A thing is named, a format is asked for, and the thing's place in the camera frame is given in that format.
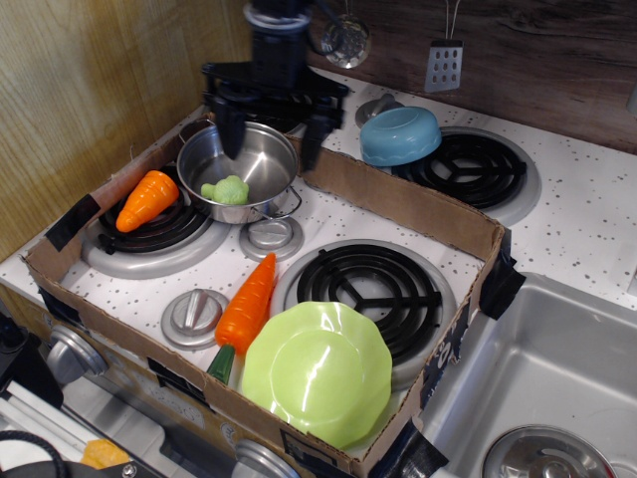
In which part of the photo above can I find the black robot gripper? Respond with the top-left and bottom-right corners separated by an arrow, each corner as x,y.
202,27 -> 348,171

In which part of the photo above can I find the green toy broccoli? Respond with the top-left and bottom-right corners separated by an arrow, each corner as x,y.
200,175 -> 250,205

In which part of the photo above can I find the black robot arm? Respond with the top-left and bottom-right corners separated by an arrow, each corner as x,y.
202,1 -> 349,171

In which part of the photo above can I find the small steel pan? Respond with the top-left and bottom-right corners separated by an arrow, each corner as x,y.
176,121 -> 301,224

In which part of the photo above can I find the rear left black burner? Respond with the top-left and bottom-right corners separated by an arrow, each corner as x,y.
204,74 -> 338,145

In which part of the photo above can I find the brown cardboard fence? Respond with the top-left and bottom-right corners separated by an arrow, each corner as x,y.
22,112 -> 528,478

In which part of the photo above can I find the silver rear stove knob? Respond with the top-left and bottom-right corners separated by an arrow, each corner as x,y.
354,94 -> 404,128

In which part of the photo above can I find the silver stove knob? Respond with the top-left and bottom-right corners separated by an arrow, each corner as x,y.
160,289 -> 229,351
239,217 -> 304,261
354,94 -> 404,128

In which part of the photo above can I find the hanging steel strainer ladle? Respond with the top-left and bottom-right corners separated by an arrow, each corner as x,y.
320,1 -> 371,70

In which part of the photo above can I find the silver stove knob upper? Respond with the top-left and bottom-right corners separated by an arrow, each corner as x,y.
239,217 -> 304,261

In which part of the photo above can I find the blue plastic bowl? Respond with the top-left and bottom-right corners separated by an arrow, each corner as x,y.
359,107 -> 442,167

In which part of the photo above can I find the short orange toy carrot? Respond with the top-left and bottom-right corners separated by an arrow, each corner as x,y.
115,170 -> 180,233

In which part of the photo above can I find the hanging steel slotted spatula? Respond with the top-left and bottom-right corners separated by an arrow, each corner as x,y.
424,1 -> 464,94

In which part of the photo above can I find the long orange toy carrot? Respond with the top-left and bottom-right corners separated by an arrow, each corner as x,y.
207,253 -> 277,384

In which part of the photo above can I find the silver stove knob lower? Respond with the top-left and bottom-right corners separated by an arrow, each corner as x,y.
160,289 -> 229,351

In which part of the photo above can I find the front right black burner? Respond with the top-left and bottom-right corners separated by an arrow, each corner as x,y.
271,239 -> 456,392

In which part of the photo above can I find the light green plastic plate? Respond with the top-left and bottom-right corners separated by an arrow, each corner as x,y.
241,302 -> 393,449

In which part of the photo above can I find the silver oven knob left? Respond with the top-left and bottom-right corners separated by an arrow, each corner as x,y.
47,326 -> 108,384

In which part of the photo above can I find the silver oven knob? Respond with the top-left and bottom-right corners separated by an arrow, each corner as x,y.
47,326 -> 108,384
231,439 -> 291,478

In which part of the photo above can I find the silver oven knob centre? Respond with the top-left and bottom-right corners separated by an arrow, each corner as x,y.
231,439 -> 291,478

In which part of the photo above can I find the stainless steel sink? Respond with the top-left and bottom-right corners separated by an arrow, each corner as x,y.
422,274 -> 636,477

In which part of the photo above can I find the yellow sponge piece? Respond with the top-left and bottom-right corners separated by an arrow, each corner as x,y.
80,439 -> 130,470

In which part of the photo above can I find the silver sink drain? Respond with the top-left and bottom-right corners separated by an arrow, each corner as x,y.
481,425 -> 617,477

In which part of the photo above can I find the black cable loop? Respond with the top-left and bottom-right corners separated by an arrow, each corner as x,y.
0,428 -> 69,478

